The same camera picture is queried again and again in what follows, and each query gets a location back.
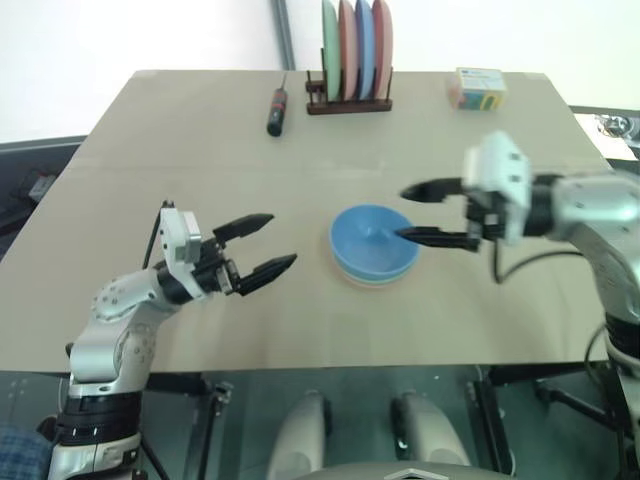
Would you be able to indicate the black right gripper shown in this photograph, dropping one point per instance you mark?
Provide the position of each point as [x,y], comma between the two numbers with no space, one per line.
[487,212]

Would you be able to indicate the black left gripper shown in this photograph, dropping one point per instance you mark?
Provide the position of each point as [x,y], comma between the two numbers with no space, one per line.
[215,272]

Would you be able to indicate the blue bowl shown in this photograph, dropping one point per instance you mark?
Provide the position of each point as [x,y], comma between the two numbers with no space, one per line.
[370,240]

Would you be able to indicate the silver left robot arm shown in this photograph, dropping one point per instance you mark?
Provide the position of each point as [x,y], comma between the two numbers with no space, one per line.
[100,345]

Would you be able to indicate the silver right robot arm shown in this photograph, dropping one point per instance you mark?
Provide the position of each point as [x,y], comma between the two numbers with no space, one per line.
[605,215]

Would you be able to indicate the colourful cardboard box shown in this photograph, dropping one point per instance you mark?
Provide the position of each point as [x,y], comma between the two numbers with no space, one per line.
[477,90]

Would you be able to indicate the dark wooden plate rack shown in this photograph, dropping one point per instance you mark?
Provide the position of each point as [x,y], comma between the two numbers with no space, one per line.
[350,106]

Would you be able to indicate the black and red screwdriver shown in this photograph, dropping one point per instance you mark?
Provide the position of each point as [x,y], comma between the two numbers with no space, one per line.
[278,107]

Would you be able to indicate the red plate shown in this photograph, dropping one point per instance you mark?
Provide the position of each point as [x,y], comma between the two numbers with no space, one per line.
[384,50]

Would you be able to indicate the blue plate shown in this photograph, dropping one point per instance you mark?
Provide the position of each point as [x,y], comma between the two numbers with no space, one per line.
[366,50]

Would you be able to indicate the pink plate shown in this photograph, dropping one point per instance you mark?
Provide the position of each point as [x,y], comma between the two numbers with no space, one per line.
[348,50]

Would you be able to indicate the white printed sheet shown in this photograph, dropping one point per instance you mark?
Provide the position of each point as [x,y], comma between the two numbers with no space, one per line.
[607,132]

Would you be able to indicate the green plate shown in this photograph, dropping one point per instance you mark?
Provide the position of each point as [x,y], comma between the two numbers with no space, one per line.
[330,50]

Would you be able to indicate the silver left robot leg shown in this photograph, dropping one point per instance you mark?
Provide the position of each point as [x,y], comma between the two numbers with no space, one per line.
[297,440]

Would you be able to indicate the silver robot leg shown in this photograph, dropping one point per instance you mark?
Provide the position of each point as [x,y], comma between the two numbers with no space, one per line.
[297,440]
[430,440]

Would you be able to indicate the small grey box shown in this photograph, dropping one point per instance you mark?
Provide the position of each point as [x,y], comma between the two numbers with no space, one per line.
[40,185]

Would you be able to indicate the silver right robot leg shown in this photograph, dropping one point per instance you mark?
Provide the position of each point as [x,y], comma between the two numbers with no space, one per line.
[430,440]

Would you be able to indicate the dark robot torso edge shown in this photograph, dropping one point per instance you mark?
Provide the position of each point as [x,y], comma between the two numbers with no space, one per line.
[410,474]

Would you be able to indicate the blue checkered cloth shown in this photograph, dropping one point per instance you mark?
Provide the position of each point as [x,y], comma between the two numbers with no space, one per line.
[22,452]

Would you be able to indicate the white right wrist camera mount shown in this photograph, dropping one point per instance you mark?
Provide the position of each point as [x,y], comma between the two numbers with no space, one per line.
[502,167]

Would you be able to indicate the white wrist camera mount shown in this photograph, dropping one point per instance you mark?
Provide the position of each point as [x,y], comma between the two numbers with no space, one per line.
[172,235]
[502,167]

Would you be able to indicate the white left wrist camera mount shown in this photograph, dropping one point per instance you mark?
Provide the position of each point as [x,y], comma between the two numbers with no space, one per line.
[172,235]

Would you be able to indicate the grey metal post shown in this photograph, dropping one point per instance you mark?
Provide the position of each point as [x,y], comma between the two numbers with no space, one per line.
[284,35]

